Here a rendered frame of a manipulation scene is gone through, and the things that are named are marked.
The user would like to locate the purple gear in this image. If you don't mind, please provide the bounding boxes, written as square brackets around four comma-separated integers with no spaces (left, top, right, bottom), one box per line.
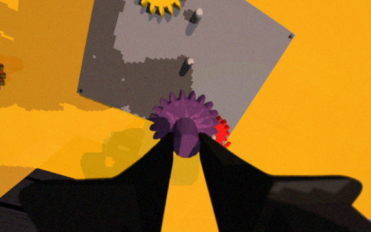
[149,90,220,158]

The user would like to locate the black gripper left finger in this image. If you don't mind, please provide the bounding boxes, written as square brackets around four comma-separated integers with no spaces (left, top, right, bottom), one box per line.
[18,132,174,232]

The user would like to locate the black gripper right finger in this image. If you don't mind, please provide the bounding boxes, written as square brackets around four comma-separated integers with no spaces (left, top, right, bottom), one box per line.
[198,133,363,232]

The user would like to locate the yellow gear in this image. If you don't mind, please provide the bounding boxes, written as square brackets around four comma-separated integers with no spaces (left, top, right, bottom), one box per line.
[141,0,181,17]

